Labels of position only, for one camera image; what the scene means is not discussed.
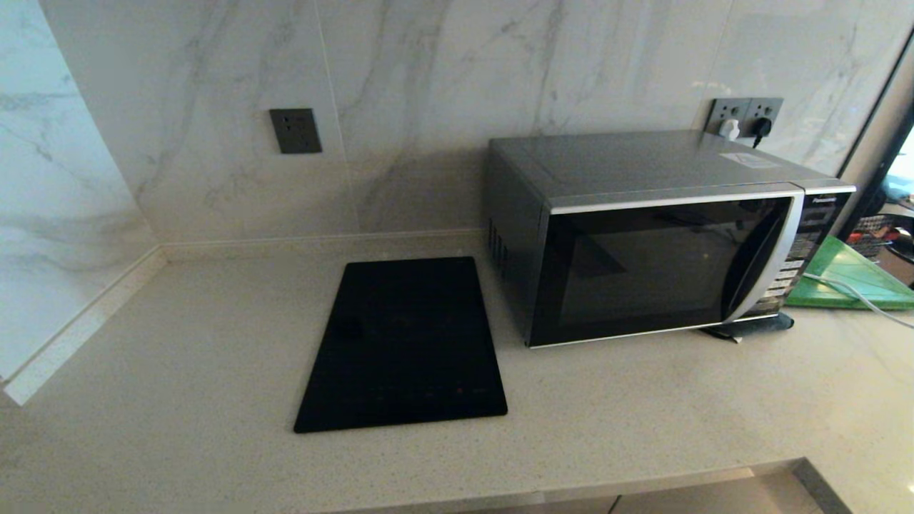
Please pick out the black silver microwave oven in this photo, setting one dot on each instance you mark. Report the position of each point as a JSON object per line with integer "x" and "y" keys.
{"x": 628, "y": 160}

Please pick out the black glass induction cooktop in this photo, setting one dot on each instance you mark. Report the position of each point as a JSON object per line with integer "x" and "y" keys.
{"x": 407, "y": 343}

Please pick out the white power plug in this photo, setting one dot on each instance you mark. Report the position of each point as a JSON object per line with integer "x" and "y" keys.
{"x": 730, "y": 129}

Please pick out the dark cloth pad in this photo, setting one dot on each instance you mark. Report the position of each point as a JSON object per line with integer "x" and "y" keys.
{"x": 757, "y": 326}

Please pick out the black power plug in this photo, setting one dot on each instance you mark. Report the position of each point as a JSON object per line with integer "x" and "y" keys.
{"x": 762, "y": 128}

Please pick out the green plastic cutting board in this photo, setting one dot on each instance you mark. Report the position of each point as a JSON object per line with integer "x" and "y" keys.
{"x": 850, "y": 282}

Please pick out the dark single wall socket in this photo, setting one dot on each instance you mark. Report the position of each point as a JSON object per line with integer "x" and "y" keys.
{"x": 295, "y": 131}

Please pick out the grey double wall socket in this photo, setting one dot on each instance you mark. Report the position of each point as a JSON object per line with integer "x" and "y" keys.
{"x": 746, "y": 108}

